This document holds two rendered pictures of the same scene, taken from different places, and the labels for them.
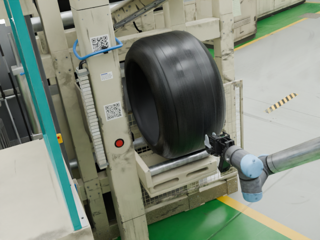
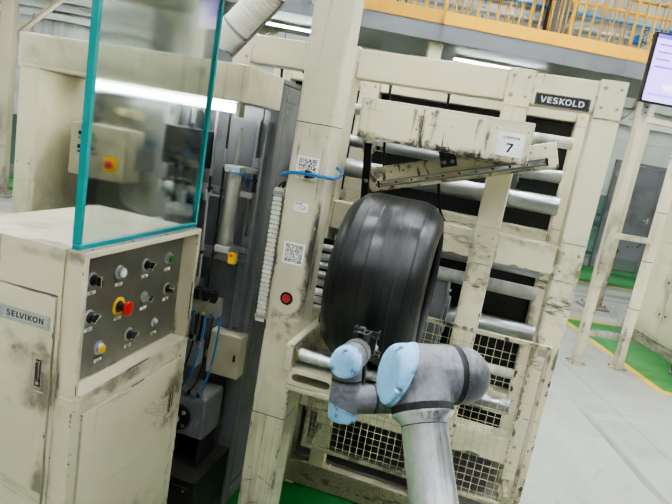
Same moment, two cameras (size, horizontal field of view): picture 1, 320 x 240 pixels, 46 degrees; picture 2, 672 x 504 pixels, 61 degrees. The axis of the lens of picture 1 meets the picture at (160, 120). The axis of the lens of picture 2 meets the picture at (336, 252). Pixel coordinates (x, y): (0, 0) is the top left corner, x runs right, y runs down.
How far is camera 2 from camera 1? 102 cm
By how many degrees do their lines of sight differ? 36
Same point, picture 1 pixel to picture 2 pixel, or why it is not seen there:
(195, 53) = (406, 222)
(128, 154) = (292, 320)
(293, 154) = not seen: hidden behind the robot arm
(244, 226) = not seen: outside the picture
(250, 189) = (333, 396)
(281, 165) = not seen: hidden behind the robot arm
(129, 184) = (278, 362)
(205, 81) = (394, 257)
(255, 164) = (344, 356)
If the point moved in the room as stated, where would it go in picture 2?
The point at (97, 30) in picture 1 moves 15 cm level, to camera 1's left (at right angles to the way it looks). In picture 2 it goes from (309, 150) to (275, 143)
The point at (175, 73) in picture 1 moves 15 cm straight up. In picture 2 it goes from (362, 229) to (371, 180)
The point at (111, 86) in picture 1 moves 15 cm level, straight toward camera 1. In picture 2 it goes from (302, 222) to (276, 225)
